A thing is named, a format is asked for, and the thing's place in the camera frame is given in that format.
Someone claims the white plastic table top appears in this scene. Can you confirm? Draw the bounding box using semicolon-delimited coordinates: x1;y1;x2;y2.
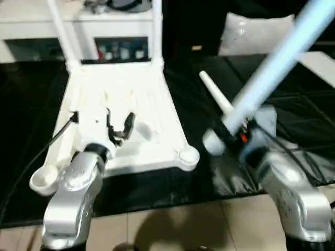
29;58;200;197

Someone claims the white plastic table leg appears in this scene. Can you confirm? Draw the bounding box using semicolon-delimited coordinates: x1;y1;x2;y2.
151;0;163;66
47;0;80;73
199;71;235;118
202;0;335;156

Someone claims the black table mat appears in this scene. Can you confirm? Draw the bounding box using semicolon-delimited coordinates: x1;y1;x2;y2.
0;52;335;231

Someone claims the light grey cushion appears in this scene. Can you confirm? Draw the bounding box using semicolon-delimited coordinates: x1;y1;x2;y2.
219;13;297;56

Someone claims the white flat sheet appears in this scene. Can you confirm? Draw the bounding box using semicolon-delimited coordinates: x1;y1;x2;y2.
298;51;335;87

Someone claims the black tall cabinet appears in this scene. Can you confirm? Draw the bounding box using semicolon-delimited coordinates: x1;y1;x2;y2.
161;0;231;57

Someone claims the grey carry case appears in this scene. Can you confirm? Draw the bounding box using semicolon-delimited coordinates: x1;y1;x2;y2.
84;0;152;13

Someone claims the white glass-door cabinet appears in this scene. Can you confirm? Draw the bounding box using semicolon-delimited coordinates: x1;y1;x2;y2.
0;0;158;63

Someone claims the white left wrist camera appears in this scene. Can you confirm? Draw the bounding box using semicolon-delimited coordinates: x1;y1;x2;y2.
76;107;114;153

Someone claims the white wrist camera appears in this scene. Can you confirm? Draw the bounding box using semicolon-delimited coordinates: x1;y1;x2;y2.
76;107;114;153
255;105;278;138

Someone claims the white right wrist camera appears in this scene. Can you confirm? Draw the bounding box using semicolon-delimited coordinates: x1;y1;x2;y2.
255;105;278;138

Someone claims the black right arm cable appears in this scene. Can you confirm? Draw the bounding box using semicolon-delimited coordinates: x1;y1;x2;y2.
251;123;335;186

